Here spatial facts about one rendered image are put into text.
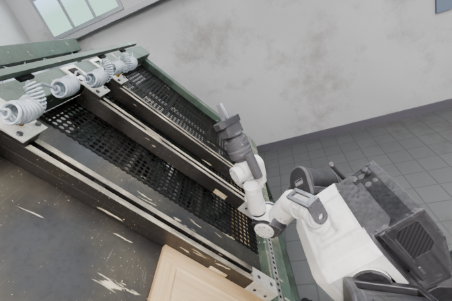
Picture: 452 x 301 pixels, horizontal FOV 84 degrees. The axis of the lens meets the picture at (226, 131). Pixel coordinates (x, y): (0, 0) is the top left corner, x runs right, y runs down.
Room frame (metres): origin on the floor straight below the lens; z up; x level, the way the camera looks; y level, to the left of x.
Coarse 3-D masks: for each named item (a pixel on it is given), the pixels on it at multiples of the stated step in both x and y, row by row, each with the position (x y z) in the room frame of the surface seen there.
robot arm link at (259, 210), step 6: (252, 198) 0.78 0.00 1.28; (258, 198) 0.78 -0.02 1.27; (252, 204) 0.78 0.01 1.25; (258, 204) 0.78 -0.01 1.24; (264, 204) 0.79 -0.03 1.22; (252, 210) 0.79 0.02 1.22; (258, 210) 0.78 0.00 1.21; (264, 210) 0.79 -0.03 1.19; (252, 216) 0.80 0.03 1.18; (258, 216) 0.78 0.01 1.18; (264, 216) 0.78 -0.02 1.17; (252, 222) 0.77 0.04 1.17; (258, 222) 0.76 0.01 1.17; (264, 222) 0.75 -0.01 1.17
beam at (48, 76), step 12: (132, 48) 2.02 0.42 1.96; (120, 60) 1.67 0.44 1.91; (48, 72) 1.09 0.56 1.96; (60, 72) 1.14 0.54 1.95; (0, 84) 0.87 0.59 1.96; (12, 84) 0.90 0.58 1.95; (24, 84) 0.93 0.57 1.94; (48, 84) 1.01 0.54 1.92; (0, 96) 0.82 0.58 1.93; (12, 96) 0.85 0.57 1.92; (48, 96) 0.95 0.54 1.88; (72, 96) 1.17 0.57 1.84; (48, 108) 1.02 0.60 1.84
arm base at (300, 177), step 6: (300, 168) 0.70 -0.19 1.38; (306, 168) 0.69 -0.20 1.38; (294, 174) 0.72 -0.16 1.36; (300, 174) 0.69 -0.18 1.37; (306, 174) 0.67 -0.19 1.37; (336, 174) 0.70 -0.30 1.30; (294, 180) 0.70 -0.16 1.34; (300, 180) 0.68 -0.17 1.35; (306, 180) 0.66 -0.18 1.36; (312, 180) 0.65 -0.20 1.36; (294, 186) 0.69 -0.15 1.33; (300, 186) 0.67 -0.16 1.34; (306, 186) 0.65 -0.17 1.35; (312, 186) 0.63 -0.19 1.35; (318, 186) 0.64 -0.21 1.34; (312, 192) 0.62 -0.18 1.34
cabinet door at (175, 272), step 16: (160, 256) 0.65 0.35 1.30; (176, 256) 0.66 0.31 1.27; (160, 272) 0.58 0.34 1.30; (176, 272) 0.61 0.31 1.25; (192, 272) 0.63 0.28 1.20; (208, 272) 0.65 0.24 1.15; (160, 288) 0.54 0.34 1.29; (176, 288) 0.56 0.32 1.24; (192, 288) 0.58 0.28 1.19; (208, 288) 0.60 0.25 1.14; (224, 288) 0.62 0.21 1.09; (240, 288) 0.65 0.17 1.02
